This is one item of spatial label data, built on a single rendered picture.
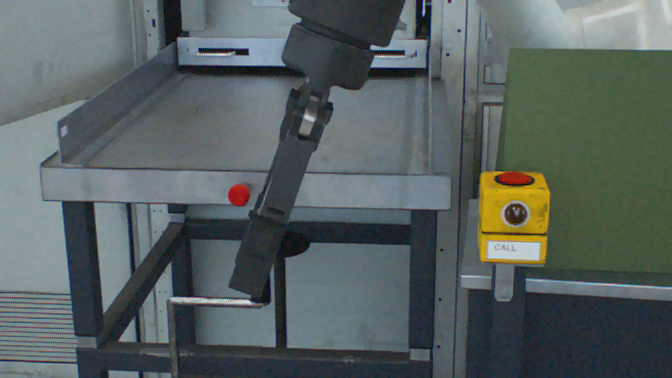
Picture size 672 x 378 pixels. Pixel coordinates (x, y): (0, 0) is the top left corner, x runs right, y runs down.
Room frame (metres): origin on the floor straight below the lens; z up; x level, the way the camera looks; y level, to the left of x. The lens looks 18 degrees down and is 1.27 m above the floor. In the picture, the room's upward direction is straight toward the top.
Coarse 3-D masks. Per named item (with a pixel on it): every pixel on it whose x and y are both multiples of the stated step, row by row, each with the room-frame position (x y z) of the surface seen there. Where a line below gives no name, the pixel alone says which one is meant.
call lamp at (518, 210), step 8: (504, 208) 1.12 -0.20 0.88; (512, 208) 1.11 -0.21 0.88; (520, 208) 1.11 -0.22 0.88; (528, 208) 1.12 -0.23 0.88; (504, 216) 1.12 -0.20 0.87; (512, 216) 1.11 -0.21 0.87; (520, 216) 1.11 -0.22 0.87; (528, 216) 1.12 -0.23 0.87; (512, 224) 1.11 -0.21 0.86; (520, 224) 1.11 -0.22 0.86
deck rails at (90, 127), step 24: (168, 48) 2.06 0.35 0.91; (144, 72) 1.87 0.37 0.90; (168, 72) 2.05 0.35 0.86; (96, 96) 1.59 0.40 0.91; (120, 96) 1.71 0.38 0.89; (144, 96) 1.86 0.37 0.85; (432, 96) 1.86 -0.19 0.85; (72, 120) 1.47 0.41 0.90; (96, 120) 1.58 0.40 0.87; (120, 120) 1.68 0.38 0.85; (432, 120) 1.67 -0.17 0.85; (72, 144) 1.46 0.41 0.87; (96, 144) 1.52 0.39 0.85; (408, 144) 1.51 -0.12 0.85; (432, 144) 1.51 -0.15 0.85; (408, 168) 1.38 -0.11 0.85; (432, 168) 1.38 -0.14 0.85
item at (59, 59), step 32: (0, 0) 1.75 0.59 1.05; (32, 0) 1.82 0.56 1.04; (64, 0) 1.90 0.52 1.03; (96, 0) 1.99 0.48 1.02; (128, 0) 2.09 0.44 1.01; (0, 32) 1.74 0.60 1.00; (32, 32) 1.82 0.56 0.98; (64, 32) 1.90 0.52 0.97; (96, 32) 1.99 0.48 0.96; (128, 32) 2.08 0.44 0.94; (0, 64) 1.73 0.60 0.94; (32, 64) 1.81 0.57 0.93; (64, 64) 1.89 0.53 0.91; (96, 64) 1.98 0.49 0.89; (128, 64) 2.08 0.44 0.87; (0, 96) 1.72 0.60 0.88; (32, 96) 1.80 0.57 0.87; (64, 96) 1.84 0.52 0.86
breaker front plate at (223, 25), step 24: (216, 0) 2.12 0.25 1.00; (240, 0) 2.12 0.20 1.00; (264, 0) 2.11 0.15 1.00; (288, 0) 2.10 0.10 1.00; (408, 0) 2.08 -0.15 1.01; (216, 24) 2.12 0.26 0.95; (240, 24) 2.12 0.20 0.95; (264, 24) 2.11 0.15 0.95; (288, 24) 2.11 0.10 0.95; (408, 24) 2.08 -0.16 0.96
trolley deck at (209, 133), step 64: (128, 128) 1.64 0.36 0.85; (192, 128) 1.63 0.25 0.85; (256, 128) 1.63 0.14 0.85; (384, 128) 1.63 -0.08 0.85; (448, 128) 1.61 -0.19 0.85; (64, 192) 1.41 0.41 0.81; (128, 192) 1.40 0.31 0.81; (192, 192) 1.39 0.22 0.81; (256, 192) 1.38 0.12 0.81; (320, 192) 1.37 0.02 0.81; (384, 192) 1.37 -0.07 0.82; (448, 192) 1.36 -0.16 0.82
